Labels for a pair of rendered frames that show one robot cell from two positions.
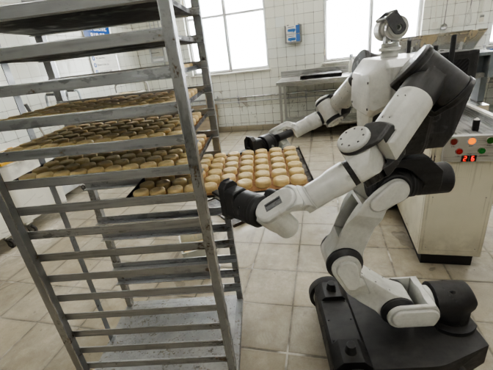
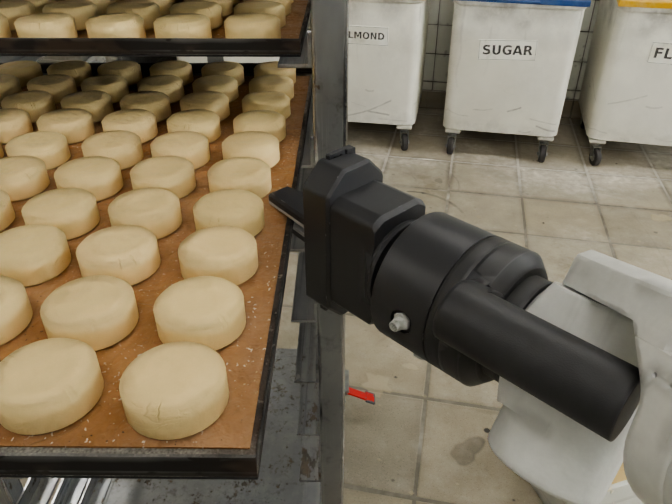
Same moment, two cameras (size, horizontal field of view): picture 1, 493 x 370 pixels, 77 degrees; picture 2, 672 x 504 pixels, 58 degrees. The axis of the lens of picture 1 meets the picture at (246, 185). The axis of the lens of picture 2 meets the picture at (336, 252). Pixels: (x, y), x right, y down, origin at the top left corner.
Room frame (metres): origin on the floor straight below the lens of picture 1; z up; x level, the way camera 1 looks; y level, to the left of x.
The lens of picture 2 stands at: (1.26, -0.41, 1.18)
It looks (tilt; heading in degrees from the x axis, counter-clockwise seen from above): 33 degrees down; 86
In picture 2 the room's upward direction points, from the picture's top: straight up
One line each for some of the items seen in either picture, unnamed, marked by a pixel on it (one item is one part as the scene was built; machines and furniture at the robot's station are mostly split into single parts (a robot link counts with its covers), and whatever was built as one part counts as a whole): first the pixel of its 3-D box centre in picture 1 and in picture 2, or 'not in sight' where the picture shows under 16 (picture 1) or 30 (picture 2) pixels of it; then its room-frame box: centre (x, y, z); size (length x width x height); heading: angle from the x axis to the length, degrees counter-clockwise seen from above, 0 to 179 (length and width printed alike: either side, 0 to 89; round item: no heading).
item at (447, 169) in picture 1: (407, 172); not in sight; (1.01, -0.58, 0.89); 0.28 x 0.13 x 0.18; 86
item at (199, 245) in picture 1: (122, 249); not in sight; (0.89, 0.44, 0.78); 0.64 x 0.03 x 0.03; 86
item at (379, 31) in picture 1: (389, 32); not in sight; (1.02, -0.49, 1.35); 0.10 x 0.07 x 0.09; 175
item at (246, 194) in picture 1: (240, 203); not in sight; (0.79, 0.02, 0.95); 0.12 x 0.10 x 0.13; 41
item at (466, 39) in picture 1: (431, 45); not in sight; (2.32, -1.41, 1.25); 0.56 x 0.29 x 0.14; 74
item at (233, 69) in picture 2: not in sight; (223, 74); (1.18, 0.32, 0.96); 0.05 x 0.05 x 0.02
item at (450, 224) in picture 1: (438, 178); not in sight; (1.83, -1.26, 0.45); 0.70 x 0.34 x 0.90; 164
